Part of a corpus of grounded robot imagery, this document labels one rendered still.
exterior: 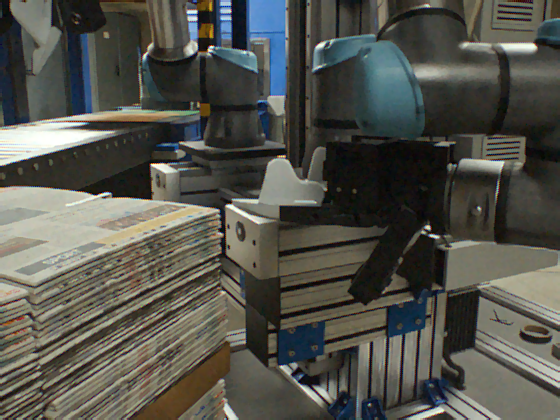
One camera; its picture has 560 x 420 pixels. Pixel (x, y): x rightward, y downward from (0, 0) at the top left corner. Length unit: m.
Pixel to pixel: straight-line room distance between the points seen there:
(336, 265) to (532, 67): 0.54
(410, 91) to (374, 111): 0.03
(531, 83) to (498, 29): 0.84
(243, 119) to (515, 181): 0.92
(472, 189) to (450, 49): 0.12
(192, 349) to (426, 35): 0.43
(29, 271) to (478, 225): 0.38
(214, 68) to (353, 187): 0.85
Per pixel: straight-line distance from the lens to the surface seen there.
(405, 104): 0.44
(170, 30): 1.32
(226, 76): 1.34
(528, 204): 0.50
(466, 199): 0.51
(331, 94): 0.91
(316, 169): 0.64
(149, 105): 3.17
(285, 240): 0.86
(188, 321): 0.67
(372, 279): 0.56
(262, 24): 4.62
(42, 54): 0.64
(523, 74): 0.47
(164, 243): 0.61
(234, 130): 1.34
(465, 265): 0.93
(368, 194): 0.53
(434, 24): 0.47
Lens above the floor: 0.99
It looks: 13 degrees down
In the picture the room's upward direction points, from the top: straight up
